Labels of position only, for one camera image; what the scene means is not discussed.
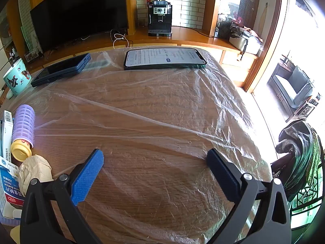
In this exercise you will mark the small picture frame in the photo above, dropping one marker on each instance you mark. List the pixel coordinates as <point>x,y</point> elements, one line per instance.
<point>33,56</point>

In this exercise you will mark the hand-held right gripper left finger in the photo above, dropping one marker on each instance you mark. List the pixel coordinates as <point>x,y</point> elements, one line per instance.
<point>87,175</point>

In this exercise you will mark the black ribbed heater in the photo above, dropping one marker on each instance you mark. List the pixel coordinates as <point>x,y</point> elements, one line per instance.
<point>223,29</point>

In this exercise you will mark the teal printed mug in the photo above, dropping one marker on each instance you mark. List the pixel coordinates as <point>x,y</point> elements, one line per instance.
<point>16,77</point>

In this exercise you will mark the white earbud case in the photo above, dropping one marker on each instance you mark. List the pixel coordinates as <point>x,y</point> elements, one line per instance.
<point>10,95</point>

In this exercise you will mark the dark jacket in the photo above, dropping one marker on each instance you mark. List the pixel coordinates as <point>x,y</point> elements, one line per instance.
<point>302,152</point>

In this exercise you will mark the white box with barcode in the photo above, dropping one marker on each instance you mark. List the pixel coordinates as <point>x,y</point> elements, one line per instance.
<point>6,132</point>

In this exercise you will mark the black flat television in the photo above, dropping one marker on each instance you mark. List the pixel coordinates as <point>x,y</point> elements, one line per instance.
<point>76,12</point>

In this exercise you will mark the beige tissue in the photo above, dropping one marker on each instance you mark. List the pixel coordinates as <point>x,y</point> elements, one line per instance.
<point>35,170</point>

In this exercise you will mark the bags on sideboard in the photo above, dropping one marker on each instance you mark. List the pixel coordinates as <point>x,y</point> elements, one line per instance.
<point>246,39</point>

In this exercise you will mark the wooden sideboard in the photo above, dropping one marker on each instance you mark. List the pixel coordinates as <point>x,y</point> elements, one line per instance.
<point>193,36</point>

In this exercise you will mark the grey armchair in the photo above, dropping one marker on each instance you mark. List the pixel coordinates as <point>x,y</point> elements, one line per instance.
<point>292,86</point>

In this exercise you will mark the black coffee machine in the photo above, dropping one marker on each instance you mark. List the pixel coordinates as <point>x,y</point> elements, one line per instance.
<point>160,17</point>

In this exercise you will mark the purple hair roller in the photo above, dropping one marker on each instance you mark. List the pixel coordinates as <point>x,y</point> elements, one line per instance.
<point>23,124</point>

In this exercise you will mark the smartphone with lit screen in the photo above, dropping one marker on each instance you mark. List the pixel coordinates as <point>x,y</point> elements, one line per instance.
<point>165,57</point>

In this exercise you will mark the dark blue phone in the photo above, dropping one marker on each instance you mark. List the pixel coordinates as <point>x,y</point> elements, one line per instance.
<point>61,70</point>

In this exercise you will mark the blue and white medicine box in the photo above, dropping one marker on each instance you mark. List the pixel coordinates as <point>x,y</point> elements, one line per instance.
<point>9,190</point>

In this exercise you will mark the yellow round lid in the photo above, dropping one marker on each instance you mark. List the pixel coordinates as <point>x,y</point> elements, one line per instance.
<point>20,151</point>

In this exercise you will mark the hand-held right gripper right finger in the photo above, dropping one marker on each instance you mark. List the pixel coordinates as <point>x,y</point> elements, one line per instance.
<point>223,175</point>

